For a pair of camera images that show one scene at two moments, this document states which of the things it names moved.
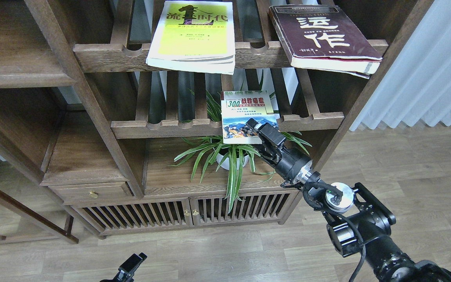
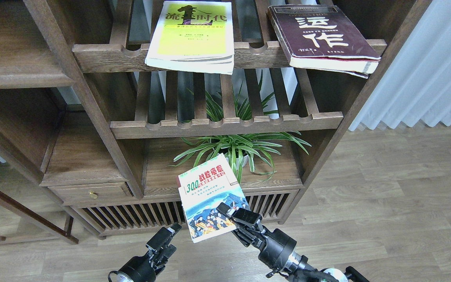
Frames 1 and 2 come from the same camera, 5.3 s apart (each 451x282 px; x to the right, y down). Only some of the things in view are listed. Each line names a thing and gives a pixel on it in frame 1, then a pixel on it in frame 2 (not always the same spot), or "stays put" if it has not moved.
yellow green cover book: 196,36 stays put
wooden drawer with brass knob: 93,192 stays put
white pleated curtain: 433,79 stays put
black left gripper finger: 128,268 → 145,268
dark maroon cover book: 320,37 stays put
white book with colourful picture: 238,106 → 202,188
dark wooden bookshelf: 75,130 stays put
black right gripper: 291,164 → 275,246
